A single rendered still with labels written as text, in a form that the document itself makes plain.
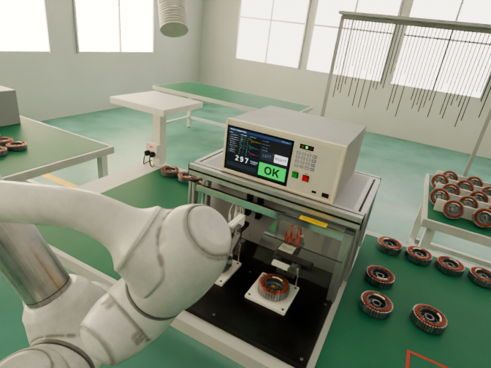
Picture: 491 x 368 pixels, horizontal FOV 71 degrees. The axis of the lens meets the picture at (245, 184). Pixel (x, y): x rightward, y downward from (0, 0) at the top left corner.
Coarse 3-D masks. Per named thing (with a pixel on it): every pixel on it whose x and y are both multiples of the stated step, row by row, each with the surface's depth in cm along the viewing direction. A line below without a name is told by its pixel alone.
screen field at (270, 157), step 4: (264, 152) 120; (260, 156) 121; (264, 156) 121; (268, 156) 120; (272, 156) 119; (276, 156) 118; (280, 156) 118; (268, 160) 120; (272, 160) 120; (276, 160) 119; (280, 160) 118; (284, 160) 118; (284, 164) 118
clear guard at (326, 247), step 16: (288, 208) 120; (272, 224) 108; (288, 224) 110; (304, 224) 111; (336, 224) 113; (272, 240) 102; (288, 240) 101; (304, 240) 102; (320, 240) 103; (336, 240) 104; (256, 256) 101; (272, 256) 100; (304, 256) 97; (320, 256) 96; (336, 256) 96; (304, 272) 95; (320, 272) 94; (336, 272) 93
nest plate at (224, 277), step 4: (232, 260) 135; (232, 264) 133; (236, 264) 133; (240, 264) 134; (232, 268) 131; (236, 268) 131; (224, 272) 128; (228, 272) 128; (232, 272) 128; (220, 276) 126; (224, 276) 126; (228, 276) 126; (216, 280) 123; (220, 280) 124; (224, 280) 124; (216, 284) 123; (220, 284) 122
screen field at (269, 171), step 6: (264, 168) 122; (270, 168) 121; (276, 168) 120; (282, 168) 119; (258, 174) 124; (264, 174) 123; (270, 174) 122; (276, 174) 121; (282, 174) 120; (282, 180) 120
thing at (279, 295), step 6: (264, 276) 123; (270, 276) 124; (276, 276) 124; (264, 282) 120; (270, 282) 124; (276, 282) 124; (282, 282) 122; (288, 282) 122; (258, 288) 120; (264, 288) 117; (270, 288) 120; (276, 288) 120; (282, 288) 118; (288, 288) 119; (264, 294) 117; (270, 294) 116; (276, 294) 116; (282, 294) 116; (288, 294) 119; (276, 300) 117
